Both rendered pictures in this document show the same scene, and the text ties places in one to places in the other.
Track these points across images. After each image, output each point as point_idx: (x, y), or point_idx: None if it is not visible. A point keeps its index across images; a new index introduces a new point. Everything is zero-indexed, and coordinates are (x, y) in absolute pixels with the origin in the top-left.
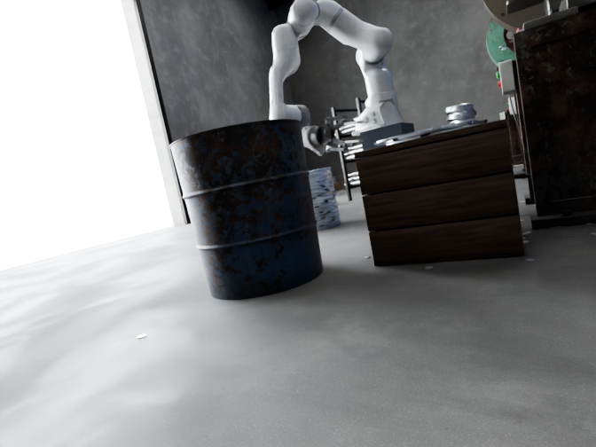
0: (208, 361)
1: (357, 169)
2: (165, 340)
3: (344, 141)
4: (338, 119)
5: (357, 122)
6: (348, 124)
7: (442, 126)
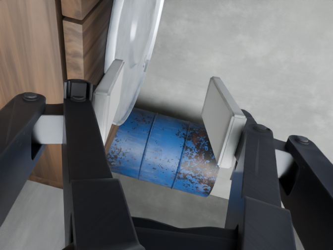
0: None
1: (56, 186)
2: None
3: (97, 122)
4: (289, 204)
5: (202, 116)
6: (218, 138)
7: (149, 58)
